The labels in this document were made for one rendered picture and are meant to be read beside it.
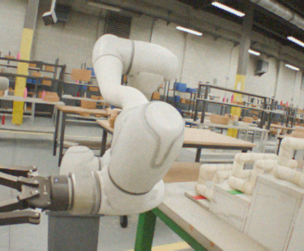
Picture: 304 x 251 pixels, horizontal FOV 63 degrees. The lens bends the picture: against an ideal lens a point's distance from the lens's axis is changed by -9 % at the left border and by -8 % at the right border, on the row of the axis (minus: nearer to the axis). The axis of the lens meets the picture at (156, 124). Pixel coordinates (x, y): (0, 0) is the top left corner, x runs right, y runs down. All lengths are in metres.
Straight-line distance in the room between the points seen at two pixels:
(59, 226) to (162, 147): 0.97
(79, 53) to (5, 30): 3.17
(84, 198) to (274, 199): 0.45
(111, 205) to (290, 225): 0.41
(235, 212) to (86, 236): 0.80
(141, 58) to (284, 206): 0.65
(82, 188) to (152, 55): 0.59
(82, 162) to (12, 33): 10.59
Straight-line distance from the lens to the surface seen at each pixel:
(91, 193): 0.54
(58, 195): 0.53
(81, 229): 1.34
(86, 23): 12.04
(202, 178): 0.97
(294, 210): 0.67
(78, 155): 1.27
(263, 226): 0.74
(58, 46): 11.68
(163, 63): 0.99
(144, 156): 0.43
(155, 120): 0.42
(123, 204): 0.55
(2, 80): 0.50
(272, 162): 0.82
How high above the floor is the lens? 1.26
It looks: 6 degrees down
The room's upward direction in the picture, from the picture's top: 8 degrees clockwise
